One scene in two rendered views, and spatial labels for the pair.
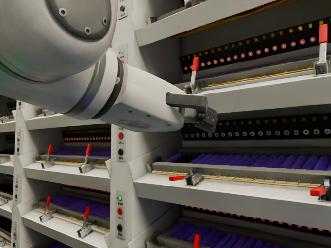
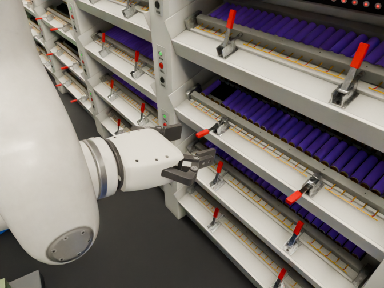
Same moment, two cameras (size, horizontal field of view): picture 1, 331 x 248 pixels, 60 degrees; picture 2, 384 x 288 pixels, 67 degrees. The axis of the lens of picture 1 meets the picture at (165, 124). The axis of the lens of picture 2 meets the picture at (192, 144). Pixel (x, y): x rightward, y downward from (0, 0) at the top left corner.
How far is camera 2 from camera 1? 0.35 m
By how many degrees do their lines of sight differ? 42
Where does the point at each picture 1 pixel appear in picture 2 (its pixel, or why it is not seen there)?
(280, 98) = (296, 104)
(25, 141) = (79, 20)
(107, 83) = (111, 190)
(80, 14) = (71, 252)
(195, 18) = not seen: outside the picture
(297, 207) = (286, 187)
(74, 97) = not seen: hidden behind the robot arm
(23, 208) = (93, 82)
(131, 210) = not seen: hidden behind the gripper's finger
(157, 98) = (153, 179)
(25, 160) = (84, 39)
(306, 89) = (319, 111)
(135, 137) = (174, 71)
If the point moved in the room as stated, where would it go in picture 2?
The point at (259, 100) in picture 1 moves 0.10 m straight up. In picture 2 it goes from (279, 96) to (290, 42)
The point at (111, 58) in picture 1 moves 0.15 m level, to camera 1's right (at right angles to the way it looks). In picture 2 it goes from (111, 172) to (228, 186)
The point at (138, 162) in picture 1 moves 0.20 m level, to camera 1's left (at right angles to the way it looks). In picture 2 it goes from (178, 92) to (112, 87)
